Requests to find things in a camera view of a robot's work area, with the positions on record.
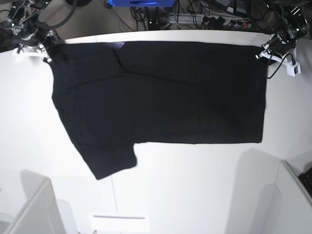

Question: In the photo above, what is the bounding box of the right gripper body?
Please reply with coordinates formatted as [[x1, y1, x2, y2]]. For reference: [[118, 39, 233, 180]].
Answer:
[[14, 20, 60, 55]]

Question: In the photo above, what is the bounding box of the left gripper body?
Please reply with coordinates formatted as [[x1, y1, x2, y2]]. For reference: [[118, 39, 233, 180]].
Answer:
[[267, 25, 297, 55]]

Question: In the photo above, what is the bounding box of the black T-shirt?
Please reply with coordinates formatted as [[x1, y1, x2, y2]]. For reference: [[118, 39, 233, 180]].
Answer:
[[49, 41, 267, 180]]

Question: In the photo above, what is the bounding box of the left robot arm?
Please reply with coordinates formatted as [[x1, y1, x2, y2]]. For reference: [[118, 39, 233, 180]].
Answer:
[[245, 0, 309, 59]]

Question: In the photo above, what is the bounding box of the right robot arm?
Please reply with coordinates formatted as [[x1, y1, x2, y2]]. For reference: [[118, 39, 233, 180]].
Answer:
[[0, 0, 60, 63]]

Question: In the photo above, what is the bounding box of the blue box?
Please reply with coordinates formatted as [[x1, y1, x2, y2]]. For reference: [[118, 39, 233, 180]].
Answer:
[[106, 0, 175, 7]]

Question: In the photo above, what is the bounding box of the black keyboard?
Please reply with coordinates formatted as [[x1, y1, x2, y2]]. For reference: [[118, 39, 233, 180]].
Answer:
[[299, 168, 312, 195]]

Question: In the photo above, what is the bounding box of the white right partition panel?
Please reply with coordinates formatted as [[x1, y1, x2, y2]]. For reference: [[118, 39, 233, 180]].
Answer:
[[225, 149, 312, 234]]

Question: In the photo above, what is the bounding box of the white partition panel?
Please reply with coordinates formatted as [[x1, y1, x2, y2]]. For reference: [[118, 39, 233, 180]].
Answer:
[[225, 149, 312, 234], [0, 170, 79, 234]]

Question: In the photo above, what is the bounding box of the white left partition panel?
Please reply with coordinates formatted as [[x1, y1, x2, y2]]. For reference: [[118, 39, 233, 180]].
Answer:
[[0, 170, 79, 234]]

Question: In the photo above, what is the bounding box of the white table slot plate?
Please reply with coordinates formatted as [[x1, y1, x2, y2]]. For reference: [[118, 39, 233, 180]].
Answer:
[[90, 213, 150, 233]]

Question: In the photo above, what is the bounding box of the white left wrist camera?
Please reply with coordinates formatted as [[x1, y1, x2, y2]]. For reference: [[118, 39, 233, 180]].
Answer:
[[262, 47, 301, 78]]

